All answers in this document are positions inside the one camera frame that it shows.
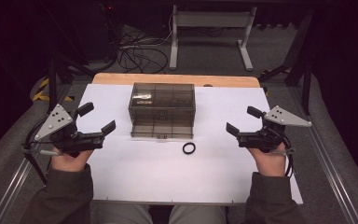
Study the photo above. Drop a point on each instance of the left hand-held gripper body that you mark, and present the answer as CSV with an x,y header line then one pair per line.
x,y
59,123

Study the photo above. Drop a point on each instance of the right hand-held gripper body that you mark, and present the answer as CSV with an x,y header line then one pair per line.
x,y
270,133

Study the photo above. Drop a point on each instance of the smoky transparent drawer box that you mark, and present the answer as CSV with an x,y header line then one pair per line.
x,y
162,110

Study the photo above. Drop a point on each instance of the person's right hand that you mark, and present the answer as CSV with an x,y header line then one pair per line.
x,y
268,163

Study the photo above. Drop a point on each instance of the person's left hand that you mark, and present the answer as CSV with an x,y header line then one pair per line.
x,y
70,161

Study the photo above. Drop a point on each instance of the yellow black hazard tape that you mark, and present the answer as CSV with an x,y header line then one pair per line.
x,y
40,95

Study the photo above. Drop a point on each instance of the black tripod stand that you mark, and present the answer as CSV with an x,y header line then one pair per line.
x,y
52,81

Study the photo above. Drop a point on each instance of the black metal stand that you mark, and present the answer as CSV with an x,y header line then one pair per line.
x,y
306,90

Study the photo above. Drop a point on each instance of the white paper sheet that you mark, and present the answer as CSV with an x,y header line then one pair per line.
x,y
155,174

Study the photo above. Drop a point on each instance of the wooden table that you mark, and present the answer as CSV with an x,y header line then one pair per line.
x,y
174,79

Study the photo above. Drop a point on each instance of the black equipment case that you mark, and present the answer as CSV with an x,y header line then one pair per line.
x,y
90,31

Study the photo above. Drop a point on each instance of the person's left leg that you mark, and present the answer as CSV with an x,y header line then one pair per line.
x,y
124,215

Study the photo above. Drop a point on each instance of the person's leg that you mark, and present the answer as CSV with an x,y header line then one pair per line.
x,y
124,215
199,215

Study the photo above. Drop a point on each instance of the person's right leg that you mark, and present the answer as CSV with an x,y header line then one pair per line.
x,y
199,215

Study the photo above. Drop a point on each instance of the aluminium floor rail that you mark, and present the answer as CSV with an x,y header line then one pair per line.
x,y
332,174
11,193

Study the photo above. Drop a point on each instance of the white metal stand frame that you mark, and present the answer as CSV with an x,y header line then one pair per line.
x,y
211,19

